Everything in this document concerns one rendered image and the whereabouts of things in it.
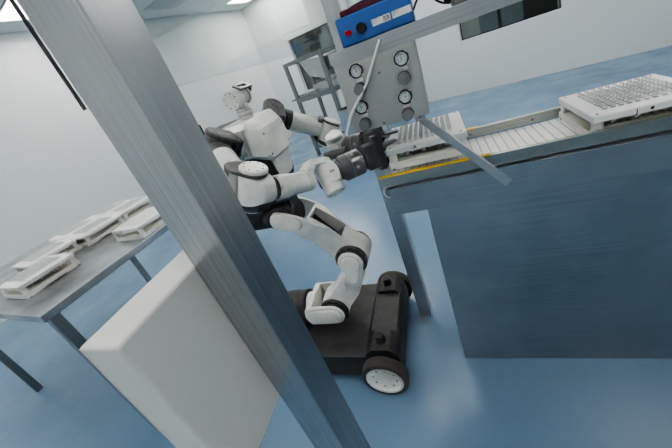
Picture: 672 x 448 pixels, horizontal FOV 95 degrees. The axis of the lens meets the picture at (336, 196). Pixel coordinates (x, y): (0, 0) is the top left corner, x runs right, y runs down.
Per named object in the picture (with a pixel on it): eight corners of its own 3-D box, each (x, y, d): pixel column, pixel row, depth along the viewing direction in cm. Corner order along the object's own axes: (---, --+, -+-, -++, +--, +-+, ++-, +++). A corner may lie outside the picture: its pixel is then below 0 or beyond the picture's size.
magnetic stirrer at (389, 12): (341, 49, 85) (330, 14, 81) (356, 44, 103) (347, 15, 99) (414, 21, 78) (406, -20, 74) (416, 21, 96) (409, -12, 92)
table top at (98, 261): (-68, 311, 188) (-73, 307, 186) (102, 213, 276) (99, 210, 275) (45, 323, 120) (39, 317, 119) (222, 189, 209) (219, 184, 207)
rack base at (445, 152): (462, 128, 113) (460, 122, 112) (470, 153, 92) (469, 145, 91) (396, 145, 122) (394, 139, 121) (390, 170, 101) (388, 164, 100)
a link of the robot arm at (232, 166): (228, 175, 75) (207, 141, 91) (227, 219, 81) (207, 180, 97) (273, 171, 82) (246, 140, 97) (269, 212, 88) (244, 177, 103)
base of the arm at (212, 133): (212, 184, 99) (186, 167, 102) (237, 179, 111) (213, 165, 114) (226, 141, 95) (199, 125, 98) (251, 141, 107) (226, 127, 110)
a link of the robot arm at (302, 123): (328, 141, 158) (285, 130, 150) (336, 117, 153) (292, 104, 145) (333, 149, 148) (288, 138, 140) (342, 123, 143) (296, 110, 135)
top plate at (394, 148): (459, 115, 111) (458, 110, 110) (468, 137, 90) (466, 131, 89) (392, 133, 120) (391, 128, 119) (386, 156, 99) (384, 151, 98)
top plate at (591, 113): (592, 124, 81) (592, 117, 80) (558, 103, 102) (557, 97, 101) (719, 96, 72) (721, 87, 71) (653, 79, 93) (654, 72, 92)
